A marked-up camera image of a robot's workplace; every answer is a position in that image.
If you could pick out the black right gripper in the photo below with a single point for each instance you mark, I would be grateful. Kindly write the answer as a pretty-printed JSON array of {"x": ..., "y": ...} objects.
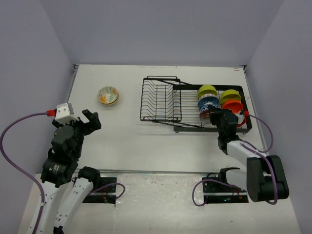
[{"x": 214, "y": 114}]

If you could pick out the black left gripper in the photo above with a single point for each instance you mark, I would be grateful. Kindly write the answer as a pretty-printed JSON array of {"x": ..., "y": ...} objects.
[{"x": 94, "y": 122}]

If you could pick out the red pink patterned bowl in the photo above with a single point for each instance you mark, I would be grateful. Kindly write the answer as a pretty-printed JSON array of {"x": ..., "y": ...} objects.
[{"x": 205, "y": 114}]

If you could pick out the white floral leaf bowl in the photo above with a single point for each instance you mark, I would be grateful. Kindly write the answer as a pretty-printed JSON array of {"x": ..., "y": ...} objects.
[{"x": 108, "y": 94}]

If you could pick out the yellow sun pattern bowl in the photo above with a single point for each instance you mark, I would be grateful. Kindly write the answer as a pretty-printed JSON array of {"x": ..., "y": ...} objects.
[{"x": 108, "y": 104}]

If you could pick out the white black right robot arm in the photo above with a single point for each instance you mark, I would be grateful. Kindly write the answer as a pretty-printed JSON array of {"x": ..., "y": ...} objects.
[{"x": 264, "y": 179}]

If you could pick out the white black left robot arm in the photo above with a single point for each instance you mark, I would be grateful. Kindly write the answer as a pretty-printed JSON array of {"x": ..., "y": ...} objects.
[{"x": 53, "y": 213}]

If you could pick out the orange bowl rear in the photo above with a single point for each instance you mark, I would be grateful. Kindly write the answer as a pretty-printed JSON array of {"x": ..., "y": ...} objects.
[{"x": 234, "y": 105}]

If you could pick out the orange bowl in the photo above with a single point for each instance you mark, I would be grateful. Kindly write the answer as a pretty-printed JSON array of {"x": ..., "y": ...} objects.
[
  {"x": 241, "y": 120},
  {"x": 234, "y": 105}
]

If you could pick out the orange bowl front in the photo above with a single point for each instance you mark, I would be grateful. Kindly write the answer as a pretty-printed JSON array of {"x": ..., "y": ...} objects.
[{"x": 241, "y": 120}]

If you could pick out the lime green bowl right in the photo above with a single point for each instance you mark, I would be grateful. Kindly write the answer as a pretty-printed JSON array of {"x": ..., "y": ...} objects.
[{"x": 229, "y": 95}]

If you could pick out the lime green bowl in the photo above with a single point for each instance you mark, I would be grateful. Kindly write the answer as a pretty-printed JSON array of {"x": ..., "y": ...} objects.
[
  {"x": 229, "y": 95},
  {"x": 206, "y": 89}
]

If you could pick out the blue white patterned bowl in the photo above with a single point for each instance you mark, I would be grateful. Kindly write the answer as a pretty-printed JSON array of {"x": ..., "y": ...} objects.
[{"x": 208, "y": 101}]

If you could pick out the lime green bowl left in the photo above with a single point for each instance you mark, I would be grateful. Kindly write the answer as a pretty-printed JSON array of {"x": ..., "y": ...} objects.
[{"x": 206, "y": 89}]

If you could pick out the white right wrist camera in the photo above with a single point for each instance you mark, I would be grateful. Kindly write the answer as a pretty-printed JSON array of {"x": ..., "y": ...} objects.
[{"x": 243, "y": 112}]

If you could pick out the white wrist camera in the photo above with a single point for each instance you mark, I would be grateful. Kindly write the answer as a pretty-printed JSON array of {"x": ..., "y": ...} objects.
[
  {"x": 65, "y": 114},
  {"x": 243, "y": 112}
]

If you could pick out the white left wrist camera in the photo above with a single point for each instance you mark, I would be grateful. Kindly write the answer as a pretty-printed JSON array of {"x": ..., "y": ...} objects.
[{"x": 65, "y": 114}]

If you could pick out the black wire dish rack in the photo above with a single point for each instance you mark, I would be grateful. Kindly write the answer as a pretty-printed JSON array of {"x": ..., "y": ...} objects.
[{"x": 170, "y": 101}]

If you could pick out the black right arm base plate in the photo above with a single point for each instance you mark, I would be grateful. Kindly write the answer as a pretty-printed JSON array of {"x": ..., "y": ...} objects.
[{"x": 215, "y": 193}]

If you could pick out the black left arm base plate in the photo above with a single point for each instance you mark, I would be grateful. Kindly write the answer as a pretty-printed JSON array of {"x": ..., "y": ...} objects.
[{"x": 104, "y": 196}]

